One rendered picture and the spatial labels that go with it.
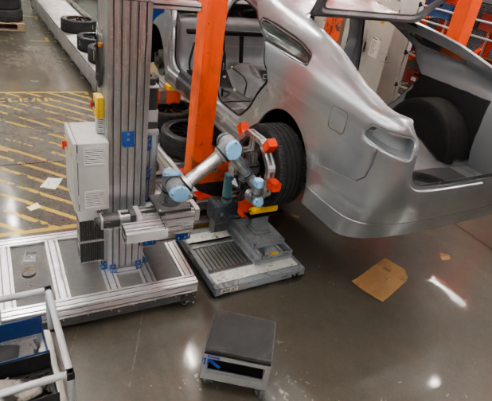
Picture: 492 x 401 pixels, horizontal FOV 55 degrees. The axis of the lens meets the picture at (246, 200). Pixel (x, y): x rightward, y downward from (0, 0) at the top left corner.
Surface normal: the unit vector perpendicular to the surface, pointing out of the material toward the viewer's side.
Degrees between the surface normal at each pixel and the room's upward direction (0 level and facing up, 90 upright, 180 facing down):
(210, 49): 90
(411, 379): 0
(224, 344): 0
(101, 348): 0
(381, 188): 90
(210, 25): 90
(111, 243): 90
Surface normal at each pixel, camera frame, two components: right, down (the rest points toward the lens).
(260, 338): 0.15, -0.86
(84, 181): 0.44, 0.50
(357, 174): -0.75, 0.23
